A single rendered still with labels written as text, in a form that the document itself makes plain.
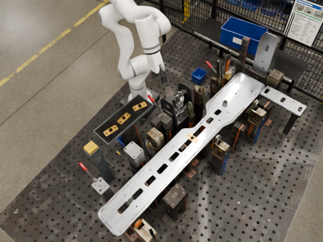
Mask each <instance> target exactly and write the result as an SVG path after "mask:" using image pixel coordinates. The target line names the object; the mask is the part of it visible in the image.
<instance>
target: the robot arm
mask: <svg viewBox="0 0 323 242"><path fill-rule="evenodd" d="M109 1H110V2H111V4H109V5H107V6H104V7H103V8H101V9H100V11H99V14H98V17H99V21H100V23H101V24H102V25H103V26H104V27H106V28H108V29H109V30H111V31H112V32H114V34H115V36H116V39H117V42H118V45H119V48H120V58H119V62H118V73H119V76H120V77H121V78H122V79H124V80H128V82H129V86H130V90H131V94H130V95H129V98H128V101H130V100H131V99H132V98H133V97H135V96H136V95H137V94H140V95H141V96H143V97H144V98H145V99H147V100H148V101H150V102H151V100H150V99H149V98H148V95H150V96H151V97H152V94H151V93H150V91H148V90H147V89H146V83H145V79H146V77H147V76H148V74H149V72H150V71H151V70H152V74H153V77H154V78H156V77H158V76H159V75H160V79H161V83H162V84H164V83H166V82H167V77H166V70H165V67H164V64H163V60H162V57H161V54H160V48H161V46H160V42H159V37H160V36H162V35H164V34H167V33H168V32H169V31H170V30H171V24H170V22H169V20H168V19H167V17H166V16H165V15H164V14H163V13H162V12H161V11H159V10H158V9H156V8H153V7H149V6H137V4H136V3H135V2H134V1H133V0H109ZM122 19H126V20H127V21H128V22H129V23H132V24H136V28H137V32H138V35H139V38H140V42H141V45H142V48H143V51H144V52H145V54H146V55H139V56H137V57H134V58H132V59H130V57H131V55H132V53H133V51H134V47H135V45H134V40H133V36H132V33H131V31H130V30H129V29H128V28H127V27H125V26H122V25H119V24H118V21H119V20H122ZM160 70H161V71H160ZM161 72H162V74H161Z"/></svg>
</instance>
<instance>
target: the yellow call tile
mask: <svg viewBox="0 0 323 242"><path fill-rule="evenodd" d="M83 148H84V149H85V150H86V151H87V152H88V153H89V154H91V153H92V152H93V151H95V150H96V149H97V148H98V146H97V145H96V144H95V143H93V142H92V141H90V142H89V143H88V144H87V145H85V146H84V147H83Z"/></svg>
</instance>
